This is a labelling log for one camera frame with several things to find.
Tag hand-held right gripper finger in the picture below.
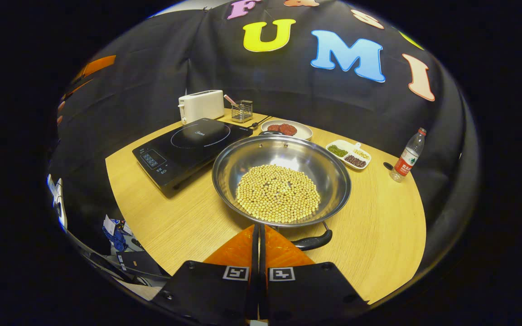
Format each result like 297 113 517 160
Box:
260 224 370 324
152 224 261 324

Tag pile of soybeans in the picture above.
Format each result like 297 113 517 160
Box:
235 164 321 224

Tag steel pot with black handles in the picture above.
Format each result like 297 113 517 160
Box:
211 130 352 252

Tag black induction cooktop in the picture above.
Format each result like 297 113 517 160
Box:
132 118 253 197

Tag white toaster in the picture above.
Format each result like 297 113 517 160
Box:
178 90 225 125

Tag flat black box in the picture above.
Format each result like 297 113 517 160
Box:
116 250 162 278

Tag round white plate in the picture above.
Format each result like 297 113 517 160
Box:
261 119 314 141

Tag white divided dish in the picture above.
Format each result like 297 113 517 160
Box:
325 139 372 171

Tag blue and white clutter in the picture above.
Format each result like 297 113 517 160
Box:
102 215 130 252

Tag black backdrop cloth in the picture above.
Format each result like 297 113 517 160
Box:
50 0 479 254

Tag clear bottle with red label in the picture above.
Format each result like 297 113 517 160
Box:
390 127 426 183

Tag metal wire mesh holder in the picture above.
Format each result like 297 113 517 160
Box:
232 100 253 124

